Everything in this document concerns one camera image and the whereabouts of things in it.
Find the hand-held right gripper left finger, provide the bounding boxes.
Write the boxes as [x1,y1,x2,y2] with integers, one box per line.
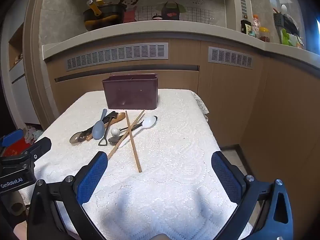
[27,151,108,240]

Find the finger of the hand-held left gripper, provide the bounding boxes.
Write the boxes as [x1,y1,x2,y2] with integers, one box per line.
[0,129,24,147]
[24,137,52,161]

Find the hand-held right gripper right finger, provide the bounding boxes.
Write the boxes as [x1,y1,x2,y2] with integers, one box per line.
[211,151,293,240]

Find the brown translucent dark-handled spoon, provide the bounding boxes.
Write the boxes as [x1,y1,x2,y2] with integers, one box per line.
[69,111,117,145]

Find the steel spoon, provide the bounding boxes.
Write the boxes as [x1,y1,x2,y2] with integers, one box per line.
[108,127,137,144]

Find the blue plastic rice spoon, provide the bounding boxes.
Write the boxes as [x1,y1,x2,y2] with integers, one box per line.
[92,109,108,140]

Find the white ball-ended metal spoon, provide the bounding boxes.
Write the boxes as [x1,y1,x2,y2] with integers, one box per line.
[111,116,158,136]

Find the wooden chopstick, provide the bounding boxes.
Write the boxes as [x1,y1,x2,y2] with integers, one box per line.
[125,110,142,173]
[107,109,145,160]

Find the wooden spoon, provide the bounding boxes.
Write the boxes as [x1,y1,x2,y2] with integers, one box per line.
[85,112,126,141]

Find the white plastic spoon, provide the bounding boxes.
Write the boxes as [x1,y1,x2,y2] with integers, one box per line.
[115,116,157,148]

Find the maroon plastic utensil holder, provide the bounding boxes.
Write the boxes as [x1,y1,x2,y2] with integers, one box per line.
[102,74,159,110]

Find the red box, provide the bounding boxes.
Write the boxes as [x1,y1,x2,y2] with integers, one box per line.
[2,141,30,157]

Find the pale cloth bundle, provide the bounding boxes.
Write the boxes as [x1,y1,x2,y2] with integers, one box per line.
[24,127,43,144]

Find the white shelf cabinet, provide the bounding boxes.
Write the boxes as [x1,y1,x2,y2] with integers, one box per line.
[7,25,43,125]

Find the white lace tablecloth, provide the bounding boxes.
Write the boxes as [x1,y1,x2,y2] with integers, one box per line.
[19,89,253,240]

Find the grey patterned cloth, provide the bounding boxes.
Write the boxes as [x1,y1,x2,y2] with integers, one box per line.
[191,92,210,122]

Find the wooden kitchen cabinet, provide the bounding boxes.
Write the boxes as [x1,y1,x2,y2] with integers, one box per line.
[42,37,320,205]

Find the long grey vent grille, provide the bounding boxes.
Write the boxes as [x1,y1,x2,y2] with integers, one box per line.
[66,42,169,71]

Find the short grey vent grille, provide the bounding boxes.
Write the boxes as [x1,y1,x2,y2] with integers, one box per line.
[208,46,254,69]

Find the jar with yellow lid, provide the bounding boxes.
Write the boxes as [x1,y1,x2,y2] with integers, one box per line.
[259,27,271,42]

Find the green and white bags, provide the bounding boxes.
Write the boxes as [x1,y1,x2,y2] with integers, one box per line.
[280,29,304,48]

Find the dark packet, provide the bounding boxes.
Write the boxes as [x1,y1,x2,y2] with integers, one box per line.
[241,19,252,34]

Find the clear bottle with orange cap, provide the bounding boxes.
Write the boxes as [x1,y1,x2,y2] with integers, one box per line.
[251,14,260,38]

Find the dark grey utensil rack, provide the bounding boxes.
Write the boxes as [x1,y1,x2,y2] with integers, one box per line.
[273,12,300,37]

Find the black pot with yellow handle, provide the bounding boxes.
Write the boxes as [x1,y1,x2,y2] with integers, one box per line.
[83,0,125,32]

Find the cartoon wall poster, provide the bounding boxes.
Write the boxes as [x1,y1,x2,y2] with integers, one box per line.
[117,0,225,23]

